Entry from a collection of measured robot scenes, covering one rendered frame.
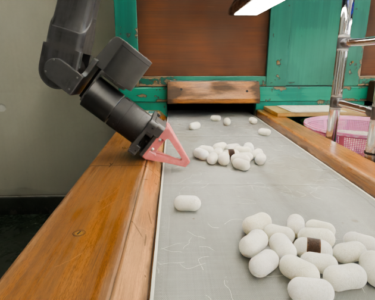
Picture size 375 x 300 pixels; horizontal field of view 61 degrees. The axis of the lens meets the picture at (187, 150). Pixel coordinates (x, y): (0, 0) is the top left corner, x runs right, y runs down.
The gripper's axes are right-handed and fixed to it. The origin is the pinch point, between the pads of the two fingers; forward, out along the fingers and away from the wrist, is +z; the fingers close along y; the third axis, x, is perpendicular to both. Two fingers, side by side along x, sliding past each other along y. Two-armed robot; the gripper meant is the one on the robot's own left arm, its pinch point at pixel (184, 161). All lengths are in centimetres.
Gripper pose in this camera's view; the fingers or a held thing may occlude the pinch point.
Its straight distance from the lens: 56.1
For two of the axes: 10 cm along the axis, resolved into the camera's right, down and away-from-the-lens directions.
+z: 7.8, 6.0, 2.0
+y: -0.4, -2.6, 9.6
